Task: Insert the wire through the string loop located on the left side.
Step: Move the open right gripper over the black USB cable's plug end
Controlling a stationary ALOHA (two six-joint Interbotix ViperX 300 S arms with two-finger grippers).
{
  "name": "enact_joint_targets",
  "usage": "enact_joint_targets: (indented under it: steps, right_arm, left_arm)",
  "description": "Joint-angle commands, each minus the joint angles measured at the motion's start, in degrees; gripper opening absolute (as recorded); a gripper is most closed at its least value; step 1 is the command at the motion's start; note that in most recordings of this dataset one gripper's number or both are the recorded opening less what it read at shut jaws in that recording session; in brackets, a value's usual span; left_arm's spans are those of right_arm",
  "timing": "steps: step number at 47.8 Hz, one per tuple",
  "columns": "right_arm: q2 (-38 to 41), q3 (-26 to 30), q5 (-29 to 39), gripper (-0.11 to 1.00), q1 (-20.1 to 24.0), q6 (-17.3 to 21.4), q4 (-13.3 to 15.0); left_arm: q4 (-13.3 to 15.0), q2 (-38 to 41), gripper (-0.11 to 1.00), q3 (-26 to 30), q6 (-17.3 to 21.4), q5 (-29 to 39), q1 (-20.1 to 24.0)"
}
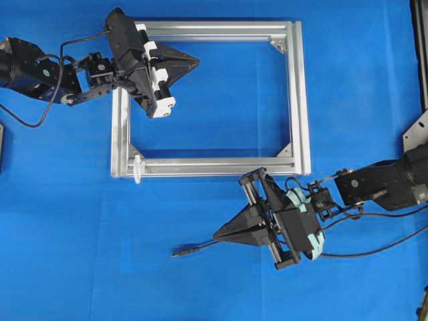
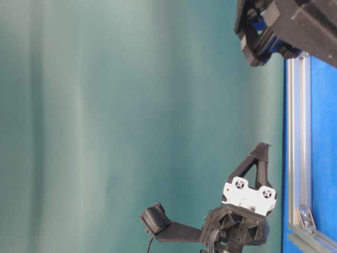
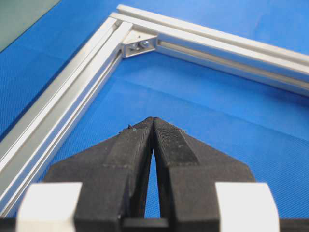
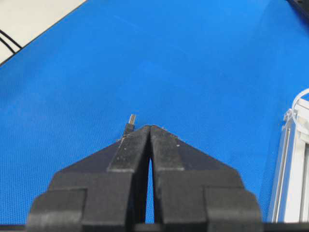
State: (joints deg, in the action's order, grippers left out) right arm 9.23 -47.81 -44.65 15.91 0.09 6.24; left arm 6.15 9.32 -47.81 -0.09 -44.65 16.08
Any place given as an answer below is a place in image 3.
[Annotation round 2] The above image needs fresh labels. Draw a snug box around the green backdrop sheet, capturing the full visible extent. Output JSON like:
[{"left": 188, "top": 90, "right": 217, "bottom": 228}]
[{"left": 0, "top": 0, "right": 58, "bottom": 51}]

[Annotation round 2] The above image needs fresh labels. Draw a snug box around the aluminium extrusion frame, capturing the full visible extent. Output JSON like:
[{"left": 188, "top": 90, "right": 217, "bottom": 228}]
[{"left": 0, "top": 4, "right": 309, "bottom": 217}]

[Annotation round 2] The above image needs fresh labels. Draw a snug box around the blue table mat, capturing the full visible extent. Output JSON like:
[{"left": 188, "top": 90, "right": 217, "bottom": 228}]
[{"left": 0, "top": 0, "right": 309, "bottom": 218}]

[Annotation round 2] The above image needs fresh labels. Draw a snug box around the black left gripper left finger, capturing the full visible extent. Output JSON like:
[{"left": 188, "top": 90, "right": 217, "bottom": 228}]
[{"left": 44, "top": 117, "right": 154, "bottom": 232}]

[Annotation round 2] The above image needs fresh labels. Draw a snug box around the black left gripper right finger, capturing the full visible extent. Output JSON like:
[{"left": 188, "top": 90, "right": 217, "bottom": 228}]
[{"left": 153, "top": 117, "right": 255, "bottom": 232}]

